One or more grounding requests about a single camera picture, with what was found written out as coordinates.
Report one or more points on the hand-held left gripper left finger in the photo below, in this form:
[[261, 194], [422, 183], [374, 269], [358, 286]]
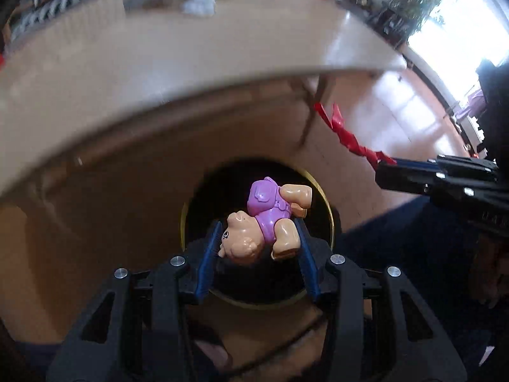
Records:
[[206, 264]]

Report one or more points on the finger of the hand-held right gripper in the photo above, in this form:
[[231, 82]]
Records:
[[445, 164], [409, 179]]

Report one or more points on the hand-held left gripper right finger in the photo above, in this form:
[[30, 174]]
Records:
[[308, 264]]

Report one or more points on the black bin with gold rim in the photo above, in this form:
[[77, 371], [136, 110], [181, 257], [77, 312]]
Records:
[[318, 223]]

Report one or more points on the pink toy figure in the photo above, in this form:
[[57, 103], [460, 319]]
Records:
[[262, 223]]

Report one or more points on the red plastic wrapper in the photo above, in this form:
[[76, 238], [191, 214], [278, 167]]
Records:
[[346, 133]]

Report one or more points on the person's dark trouser leg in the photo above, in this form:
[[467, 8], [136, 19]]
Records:
[[401, 246]]

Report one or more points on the green potted plant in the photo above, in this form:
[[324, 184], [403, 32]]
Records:
[[423, 2]]

